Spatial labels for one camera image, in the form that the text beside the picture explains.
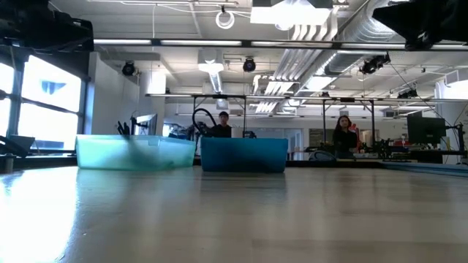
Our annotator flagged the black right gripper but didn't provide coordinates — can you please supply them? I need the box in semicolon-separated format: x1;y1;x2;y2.
372;0;468;51

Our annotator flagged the large bright window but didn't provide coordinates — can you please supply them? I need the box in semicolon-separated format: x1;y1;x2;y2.
0;54;87;150

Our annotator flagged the black computer monitor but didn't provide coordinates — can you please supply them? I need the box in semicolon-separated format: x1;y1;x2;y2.
407;115;447;145

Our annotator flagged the dark laptop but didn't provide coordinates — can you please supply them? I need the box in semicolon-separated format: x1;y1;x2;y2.
9;134;36;150

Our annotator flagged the white ceiling light panel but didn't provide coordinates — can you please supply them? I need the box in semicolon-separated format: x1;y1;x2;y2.
250;0;333;26

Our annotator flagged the person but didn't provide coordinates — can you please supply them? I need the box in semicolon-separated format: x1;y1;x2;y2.
331;115;360;159
210;111;233;139

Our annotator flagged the translucent teal plastic bin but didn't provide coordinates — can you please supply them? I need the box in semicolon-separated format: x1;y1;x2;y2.
75;134;197;171

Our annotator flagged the bright lit computer monitor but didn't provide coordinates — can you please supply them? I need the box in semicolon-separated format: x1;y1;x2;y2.
130;113;158;136

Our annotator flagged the blue mat edge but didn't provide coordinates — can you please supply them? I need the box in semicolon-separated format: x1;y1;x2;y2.
380;160;468;179

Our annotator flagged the long LED light bar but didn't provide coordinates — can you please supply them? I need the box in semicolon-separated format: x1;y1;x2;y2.
93;38;468;51

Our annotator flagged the blue plastic bin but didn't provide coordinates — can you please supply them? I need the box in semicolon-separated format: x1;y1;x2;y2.
200;137;290;173

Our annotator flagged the black ceiling camera cluster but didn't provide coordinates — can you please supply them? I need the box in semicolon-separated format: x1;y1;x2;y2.
360;53;391;75

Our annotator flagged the black metal frame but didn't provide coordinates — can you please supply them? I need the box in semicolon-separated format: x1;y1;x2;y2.
321;96;376;147

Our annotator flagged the white hanging cable coil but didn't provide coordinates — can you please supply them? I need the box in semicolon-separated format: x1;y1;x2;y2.
215;9;236;31

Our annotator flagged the black looped hose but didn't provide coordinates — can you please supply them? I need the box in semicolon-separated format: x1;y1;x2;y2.
192;107;217;137

